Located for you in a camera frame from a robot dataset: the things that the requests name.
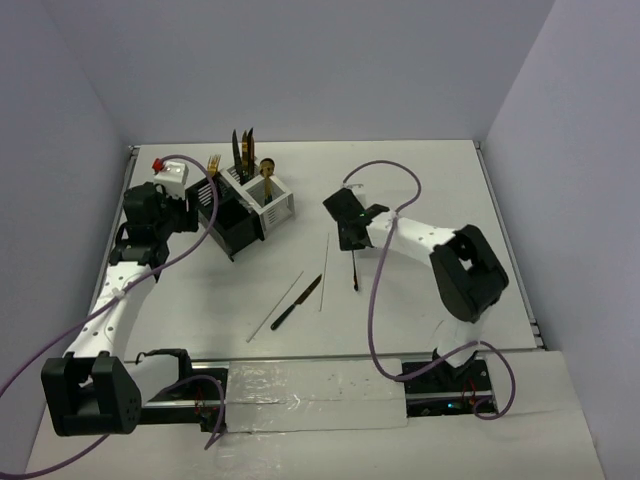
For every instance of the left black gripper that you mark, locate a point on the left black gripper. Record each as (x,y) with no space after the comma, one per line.
(189,217)

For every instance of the black utensil caddy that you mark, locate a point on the black utensil caddy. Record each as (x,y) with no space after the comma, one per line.
(237,224)

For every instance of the white utensil caddy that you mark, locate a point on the white utensil caddy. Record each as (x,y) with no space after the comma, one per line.
(274,205)

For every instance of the silver tape sheet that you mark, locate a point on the silver tape sheet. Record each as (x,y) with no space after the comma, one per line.
(312,395)

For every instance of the gold knife green handle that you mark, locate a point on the gold knife green handle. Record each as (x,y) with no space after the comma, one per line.
(245,157)

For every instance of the white chopstick long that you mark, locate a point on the white chopstick long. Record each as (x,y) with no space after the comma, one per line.
(269,314)

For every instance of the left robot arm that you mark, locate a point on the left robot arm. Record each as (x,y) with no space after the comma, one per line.
(89,390)

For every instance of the gold knife dark handle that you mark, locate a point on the gold knife dark handle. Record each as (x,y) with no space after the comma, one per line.
(299,301)

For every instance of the black serrated knife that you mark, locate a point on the black serrated knife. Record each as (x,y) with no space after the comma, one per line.
(237,156)

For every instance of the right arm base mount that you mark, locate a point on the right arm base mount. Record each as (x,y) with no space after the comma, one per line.
(435,393)

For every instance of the black spoon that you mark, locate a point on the black spoon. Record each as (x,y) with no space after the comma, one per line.
(354,272)

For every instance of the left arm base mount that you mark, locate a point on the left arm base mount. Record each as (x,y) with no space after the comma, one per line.
(195,403)

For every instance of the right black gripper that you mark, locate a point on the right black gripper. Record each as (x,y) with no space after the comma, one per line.
(345,245)

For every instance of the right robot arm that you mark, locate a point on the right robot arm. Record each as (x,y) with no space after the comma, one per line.
(469,277)

